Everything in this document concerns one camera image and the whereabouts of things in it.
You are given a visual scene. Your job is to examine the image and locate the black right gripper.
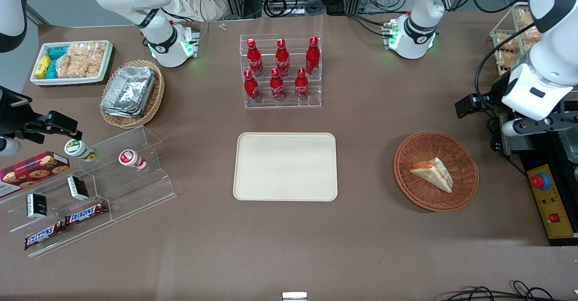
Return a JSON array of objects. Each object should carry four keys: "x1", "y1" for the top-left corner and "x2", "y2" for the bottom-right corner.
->
[{"x1": 0, "y1": 87, "x2": 84, "y2": 141}]

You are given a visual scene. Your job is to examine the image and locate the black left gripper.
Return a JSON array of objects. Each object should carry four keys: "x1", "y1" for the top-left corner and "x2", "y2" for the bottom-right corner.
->
[{"x1": 455, "y1": 74, "x2": 513, "y2": 119}]

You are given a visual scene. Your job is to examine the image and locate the triangular sandwich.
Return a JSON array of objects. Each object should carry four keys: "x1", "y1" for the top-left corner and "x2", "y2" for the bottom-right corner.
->
[{"x1": 410, "y1": 157, "x2": 453, "y2": 194}]

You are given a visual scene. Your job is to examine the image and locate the white snack tray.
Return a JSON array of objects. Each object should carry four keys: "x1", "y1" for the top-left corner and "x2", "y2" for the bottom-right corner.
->
[{"x1": 30, "y1": 40, "x2": 114, "y2": 87}]

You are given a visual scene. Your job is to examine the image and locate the light oval wicker basket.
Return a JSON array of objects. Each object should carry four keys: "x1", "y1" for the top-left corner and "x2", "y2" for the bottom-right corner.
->
[{"x1": 99, "y1": 60, "x2": 165, "y2": 130}]

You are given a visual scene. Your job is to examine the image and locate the brown wicker basket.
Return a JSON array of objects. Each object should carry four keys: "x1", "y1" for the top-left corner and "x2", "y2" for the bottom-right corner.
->
[{"x1": 393, "y1": 131, "x2": 480, "y2": 213}]

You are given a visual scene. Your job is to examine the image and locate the beige rectangular tray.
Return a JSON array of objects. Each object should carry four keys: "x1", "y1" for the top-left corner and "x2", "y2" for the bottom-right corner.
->
[{"x1": 233, "y1": 132, "x2": 338, "y2": 202}]

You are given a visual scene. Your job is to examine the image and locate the green capped yogurt bottle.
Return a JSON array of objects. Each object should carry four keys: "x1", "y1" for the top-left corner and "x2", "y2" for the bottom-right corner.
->
[{"x1": 64, "y1": 139, "x2": 99, "y2": 162}]

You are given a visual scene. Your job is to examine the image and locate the wrapped bread pack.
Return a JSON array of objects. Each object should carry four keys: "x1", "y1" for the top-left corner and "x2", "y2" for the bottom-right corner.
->
[
  {"x1": 496, "y1": 51, "x2": 521, "y2": 74},
  {"x1": 496, "y1": 35, "x2": 521, "y2": 52},
  {"x1": 522, "y1": 26, "x2": 543, "y2": 45},
  {"x1": 517, "y1": 9, "x2": 536, "y2": 29}
]

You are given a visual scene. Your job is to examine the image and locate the red cookie box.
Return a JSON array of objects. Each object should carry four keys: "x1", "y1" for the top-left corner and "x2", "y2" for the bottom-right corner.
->
[{"x1": 0, "y1": 151, "x2": 71, "y2": 198}]

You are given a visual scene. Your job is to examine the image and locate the yellow snack packet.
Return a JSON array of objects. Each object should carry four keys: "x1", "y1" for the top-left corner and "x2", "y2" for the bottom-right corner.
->
[{"x1": 35, "y1": 55, "x2": 52, "y2": 79}]

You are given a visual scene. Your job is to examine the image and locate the small black white carton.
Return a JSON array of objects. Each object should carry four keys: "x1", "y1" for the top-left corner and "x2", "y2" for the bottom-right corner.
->
[
  {"x1": 66, "y1": 176, "x2": 90, "y2": 201},
  {"x1": 26, "y1": 193, "x2": 49, "y2": 220}
]

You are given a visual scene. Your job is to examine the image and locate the clear bag of rice crackers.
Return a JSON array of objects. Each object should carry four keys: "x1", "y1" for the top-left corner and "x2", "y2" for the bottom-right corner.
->
[{"x1": 56, "y1": 42, "x2": 107, "y2": 79}]

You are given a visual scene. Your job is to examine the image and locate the black machine housing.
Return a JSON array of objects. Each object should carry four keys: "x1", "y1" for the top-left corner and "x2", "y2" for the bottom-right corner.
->
[{"x1": 518, "y1": 102, "x2": 578, "y2": 247}]

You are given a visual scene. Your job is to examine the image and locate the stacked aluminium foil containers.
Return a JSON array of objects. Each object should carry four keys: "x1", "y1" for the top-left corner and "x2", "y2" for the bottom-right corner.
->
[{"x1": 100, "y1": 65, "x2": 157, "y2": 119}]

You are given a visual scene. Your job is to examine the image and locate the red capped yogurt bottle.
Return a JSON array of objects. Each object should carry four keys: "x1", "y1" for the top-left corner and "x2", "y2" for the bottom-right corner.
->
[{"x1": 118, "y1": 149, "x2": 148, "y2": 172}]

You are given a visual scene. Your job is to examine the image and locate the snickers chocolate bar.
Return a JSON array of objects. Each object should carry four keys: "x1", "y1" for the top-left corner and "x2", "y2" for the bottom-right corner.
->
[
  {"x1": 64, "y1": 201, "x2": 109, "y2": 227},
  {"x1": 24, "y1": 222, "x2": 65, "y2": 251}
]

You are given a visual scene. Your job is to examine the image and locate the clear acrylic step shelf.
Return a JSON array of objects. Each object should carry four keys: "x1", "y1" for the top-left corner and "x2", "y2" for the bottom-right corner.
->
[{"x1": 0, "y1": 126, "x2": 177, "y2": 259}]

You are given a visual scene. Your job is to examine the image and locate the yellow control panel box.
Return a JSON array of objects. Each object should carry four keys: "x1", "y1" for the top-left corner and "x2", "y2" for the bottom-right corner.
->
[{"x1": 526, "y1": 163, "x2": 578, "y2": 241}]

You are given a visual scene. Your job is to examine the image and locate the red cola bottle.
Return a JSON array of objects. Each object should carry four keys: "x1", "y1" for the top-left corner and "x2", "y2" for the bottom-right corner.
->
[
  {"x1": 294, "y1": 67, "x2": 310, "y2": 102},
  {"x1": 305, "y1": 36, "x2": 321, "y2": 76},
  {"x1": 246, "y1": 38, "x2": 264, "y2": 77},
  {"x1": 243, "y1": 69, "x2": 262, "y2": 103},
  {"x1": 275, "y1": 38, "x2": 291, "y2": 77},
  {"x1": 270, "y1": 68, "x2": 286, "y2": 102}
]

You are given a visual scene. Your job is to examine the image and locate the beige cloth bag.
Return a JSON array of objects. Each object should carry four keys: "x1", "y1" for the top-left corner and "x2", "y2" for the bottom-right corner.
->
[{"x1": 168, "y1": 0, "x2": 236, "y2": 22}]

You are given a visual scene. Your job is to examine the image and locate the clear acrylic bottle rack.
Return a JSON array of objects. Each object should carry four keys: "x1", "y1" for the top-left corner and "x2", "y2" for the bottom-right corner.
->
[{"x1": 239, "y1": 33, "x2": 322, "y2": 109}]

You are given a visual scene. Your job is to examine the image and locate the black coiled table cable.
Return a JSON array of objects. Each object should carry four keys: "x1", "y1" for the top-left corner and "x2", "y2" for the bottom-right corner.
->
[{"x1": 485, "y1": 115, "x2": 529, "y2": 178}]

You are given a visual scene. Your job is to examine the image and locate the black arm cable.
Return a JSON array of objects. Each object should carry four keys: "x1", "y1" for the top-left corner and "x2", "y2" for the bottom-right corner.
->
[{"x1": 474, "y1": 20, "x2": 539, "y2": 113}]

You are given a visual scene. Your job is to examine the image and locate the grey metal bracket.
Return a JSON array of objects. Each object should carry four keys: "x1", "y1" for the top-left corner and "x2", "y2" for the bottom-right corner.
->
[{"x1": 499, "y1": 113, "x2": 524, "y2": 156}]

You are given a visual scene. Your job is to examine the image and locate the wire basket of bread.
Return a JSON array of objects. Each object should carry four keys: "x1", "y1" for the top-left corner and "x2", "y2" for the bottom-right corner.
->
[{"x1": 489, "y1": 2, "x2": 543, "y2": 77}]

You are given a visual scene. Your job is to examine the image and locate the black base cable bundle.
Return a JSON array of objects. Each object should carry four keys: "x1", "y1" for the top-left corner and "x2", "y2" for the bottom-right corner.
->
[{"x1": 347, "y1": 12, "x2": 394, "y2": 38}]

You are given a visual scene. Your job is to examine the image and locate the black cable loops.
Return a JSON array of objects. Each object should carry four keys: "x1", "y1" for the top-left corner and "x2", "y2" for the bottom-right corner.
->
[{"x1": 439, "y1": 280, "x2": 578, "y2": 301}]

